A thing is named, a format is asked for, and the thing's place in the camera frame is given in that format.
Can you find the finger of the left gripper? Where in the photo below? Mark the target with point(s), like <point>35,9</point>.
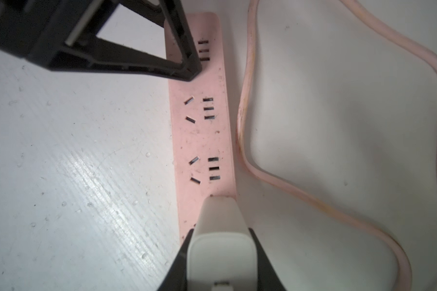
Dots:
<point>180,32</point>

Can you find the white USB charger adapter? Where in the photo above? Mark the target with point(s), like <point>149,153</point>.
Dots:
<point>221,256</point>

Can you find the pink power strip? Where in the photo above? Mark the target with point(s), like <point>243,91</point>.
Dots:
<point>200,122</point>

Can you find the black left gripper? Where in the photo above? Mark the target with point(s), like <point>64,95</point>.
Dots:
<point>62,36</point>

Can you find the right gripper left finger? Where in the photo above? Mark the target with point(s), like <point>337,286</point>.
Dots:
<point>176,277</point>

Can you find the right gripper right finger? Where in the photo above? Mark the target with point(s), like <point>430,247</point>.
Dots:
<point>267,278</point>

